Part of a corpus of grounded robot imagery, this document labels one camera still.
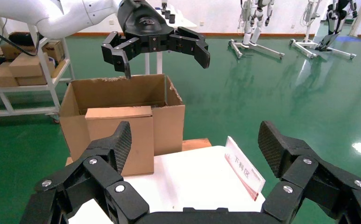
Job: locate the thin flat cardboard box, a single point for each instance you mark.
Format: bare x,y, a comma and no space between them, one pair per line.
31,81

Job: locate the small cardboard box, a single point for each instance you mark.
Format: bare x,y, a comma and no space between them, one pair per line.
118,139

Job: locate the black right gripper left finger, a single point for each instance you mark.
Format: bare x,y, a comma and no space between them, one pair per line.
84,185

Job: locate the printed cardboard box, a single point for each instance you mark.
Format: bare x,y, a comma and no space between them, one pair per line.
55,49

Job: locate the plain cardboard box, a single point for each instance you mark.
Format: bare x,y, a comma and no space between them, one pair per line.
27,65
10,52
0,77

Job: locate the white-legged humanoid robot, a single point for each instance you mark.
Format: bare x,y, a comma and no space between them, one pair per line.
254,21

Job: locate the acrylic sign with Chinese text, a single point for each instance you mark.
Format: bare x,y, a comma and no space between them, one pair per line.
243,168

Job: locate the white wheeled robot stand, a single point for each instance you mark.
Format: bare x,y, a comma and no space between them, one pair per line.
310,46
260,48

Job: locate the large torn cardboard box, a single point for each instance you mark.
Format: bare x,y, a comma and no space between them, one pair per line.
168,130

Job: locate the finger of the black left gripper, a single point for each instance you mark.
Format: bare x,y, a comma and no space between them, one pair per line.
118,54
192,43

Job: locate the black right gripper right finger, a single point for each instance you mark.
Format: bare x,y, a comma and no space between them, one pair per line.
316,185

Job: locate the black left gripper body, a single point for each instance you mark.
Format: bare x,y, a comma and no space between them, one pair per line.
143,24

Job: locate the white desk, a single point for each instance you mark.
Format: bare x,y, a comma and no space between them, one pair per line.
183,21

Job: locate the black-legged humanoid robot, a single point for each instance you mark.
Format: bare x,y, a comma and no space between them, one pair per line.
335,21

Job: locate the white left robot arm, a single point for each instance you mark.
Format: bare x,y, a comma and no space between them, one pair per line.
59,15

